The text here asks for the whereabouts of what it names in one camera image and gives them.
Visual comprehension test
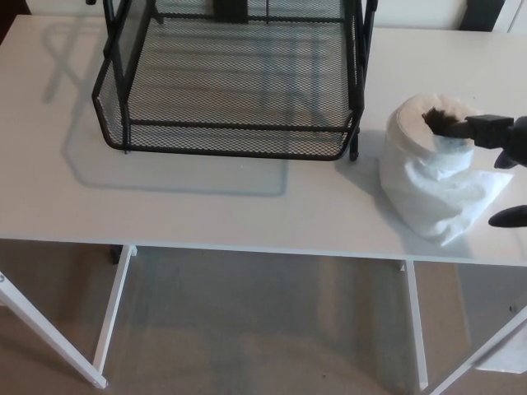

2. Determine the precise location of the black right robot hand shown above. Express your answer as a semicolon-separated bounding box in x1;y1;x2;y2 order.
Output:
420;105;527;230

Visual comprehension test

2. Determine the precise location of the white toilet paper roll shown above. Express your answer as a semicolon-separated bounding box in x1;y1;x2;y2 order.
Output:
378;93;515;249

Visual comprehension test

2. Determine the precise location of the black mesh file tray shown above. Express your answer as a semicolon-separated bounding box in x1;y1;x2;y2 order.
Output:
91;0;377;163

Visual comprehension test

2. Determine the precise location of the black background furniture piece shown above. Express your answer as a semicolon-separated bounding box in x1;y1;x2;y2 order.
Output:
458;0;504;32

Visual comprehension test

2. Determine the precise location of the dark brown background furniture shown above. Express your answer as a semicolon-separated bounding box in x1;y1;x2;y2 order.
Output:
0;0;28;26

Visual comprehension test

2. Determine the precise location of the white desk leg frame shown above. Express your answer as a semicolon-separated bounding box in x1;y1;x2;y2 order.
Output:
0;245;139;390
398;261;527;395

